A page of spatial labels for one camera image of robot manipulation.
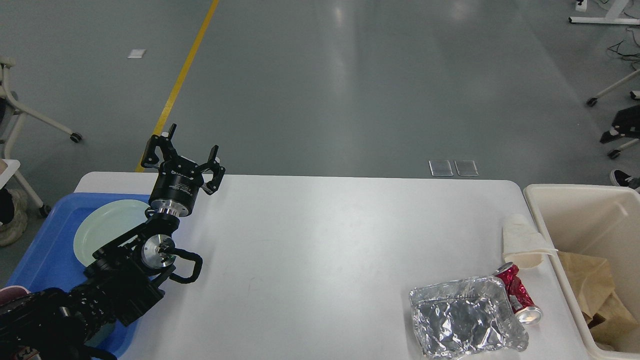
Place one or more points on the beige plastic bin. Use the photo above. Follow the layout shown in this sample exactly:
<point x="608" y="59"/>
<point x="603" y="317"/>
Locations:
<point x="591" y="220"/>

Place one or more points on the aluminium foil tray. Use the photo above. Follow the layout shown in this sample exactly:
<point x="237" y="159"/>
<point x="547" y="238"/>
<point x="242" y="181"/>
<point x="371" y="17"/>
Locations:
<point x="458" y="318"/>

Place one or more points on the white paper cup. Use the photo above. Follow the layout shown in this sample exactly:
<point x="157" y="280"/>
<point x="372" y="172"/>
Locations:
<point x="522" y="244"/>

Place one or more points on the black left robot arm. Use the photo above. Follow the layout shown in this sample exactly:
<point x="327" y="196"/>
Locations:
<point x="123" y="281"/>

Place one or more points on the brown paper bag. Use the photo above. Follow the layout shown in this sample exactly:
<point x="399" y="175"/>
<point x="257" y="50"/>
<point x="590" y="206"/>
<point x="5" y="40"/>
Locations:
<point x="593" y="286"/>

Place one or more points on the blue plastic tray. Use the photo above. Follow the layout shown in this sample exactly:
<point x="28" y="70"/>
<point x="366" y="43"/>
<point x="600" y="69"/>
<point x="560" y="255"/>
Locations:
<point x="50" y="262"/>

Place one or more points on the pink mug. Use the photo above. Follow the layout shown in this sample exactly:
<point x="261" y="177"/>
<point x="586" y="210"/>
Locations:
<point x="11" y="293"/>

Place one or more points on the white table base far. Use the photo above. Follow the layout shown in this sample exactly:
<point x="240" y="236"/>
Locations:
<point x="604" y="12"/>

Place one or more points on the small clear floor plate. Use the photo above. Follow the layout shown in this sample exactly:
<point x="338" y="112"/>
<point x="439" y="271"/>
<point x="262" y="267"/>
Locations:
<point x="440" y="168"/>

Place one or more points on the white sack on floor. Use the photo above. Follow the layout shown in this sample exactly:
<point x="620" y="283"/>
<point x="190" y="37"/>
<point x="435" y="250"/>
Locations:
<point x="13" y="217"/>

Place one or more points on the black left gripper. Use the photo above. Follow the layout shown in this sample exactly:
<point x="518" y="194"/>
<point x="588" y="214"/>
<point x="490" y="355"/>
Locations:
<point x="173" y="191"/>

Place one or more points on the white rolling chair left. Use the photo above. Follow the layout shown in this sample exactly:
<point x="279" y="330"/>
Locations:
<point x="23" y="110"/>

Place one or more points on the red snack wrapper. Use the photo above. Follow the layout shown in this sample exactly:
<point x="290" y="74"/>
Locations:
<point x="523" y="306"/>

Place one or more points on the light green plate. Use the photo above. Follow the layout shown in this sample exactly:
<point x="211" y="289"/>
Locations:
<point x="106" y="224"/>

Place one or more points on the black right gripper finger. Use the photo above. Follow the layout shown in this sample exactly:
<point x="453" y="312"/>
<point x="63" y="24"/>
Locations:
<point x="626" y="124"/>

